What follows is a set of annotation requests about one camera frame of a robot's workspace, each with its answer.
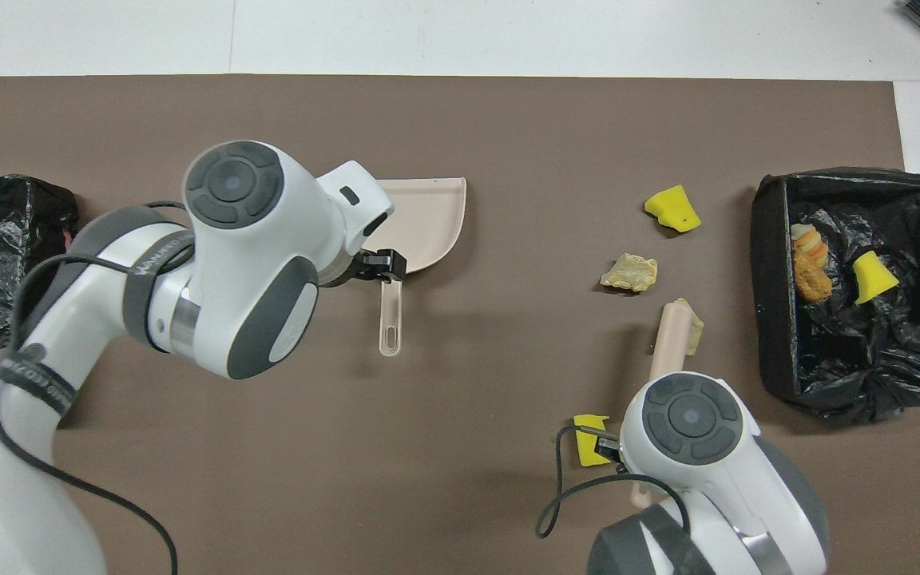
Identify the brown table mat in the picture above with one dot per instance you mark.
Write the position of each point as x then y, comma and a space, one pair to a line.
556, 120

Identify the beige plastic dustpan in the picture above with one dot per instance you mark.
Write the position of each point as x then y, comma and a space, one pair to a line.
428, 224

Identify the yellow sponge wedge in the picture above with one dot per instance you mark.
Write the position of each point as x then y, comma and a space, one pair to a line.
871, 275

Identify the notched yellow sponge piece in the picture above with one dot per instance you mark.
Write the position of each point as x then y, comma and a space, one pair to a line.
588, 447

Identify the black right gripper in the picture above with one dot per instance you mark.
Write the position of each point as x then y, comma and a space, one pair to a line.
608, 450

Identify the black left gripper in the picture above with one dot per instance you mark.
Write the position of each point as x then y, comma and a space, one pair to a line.
359, 270

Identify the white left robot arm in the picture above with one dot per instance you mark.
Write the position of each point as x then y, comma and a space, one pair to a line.
252, 263

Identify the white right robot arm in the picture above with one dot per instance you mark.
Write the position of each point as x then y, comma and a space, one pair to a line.
707, 479

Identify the beige hand brush black bristles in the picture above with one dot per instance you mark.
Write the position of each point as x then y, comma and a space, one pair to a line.
672, 335

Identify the brown bread-like foam chunk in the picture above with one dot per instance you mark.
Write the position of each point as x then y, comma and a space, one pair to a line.
815, 283

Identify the yellow sponge piece black dot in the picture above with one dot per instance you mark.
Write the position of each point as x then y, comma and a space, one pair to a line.
672, 209

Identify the cream and orange foam chunk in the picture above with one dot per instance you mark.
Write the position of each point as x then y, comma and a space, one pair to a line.
807, 239

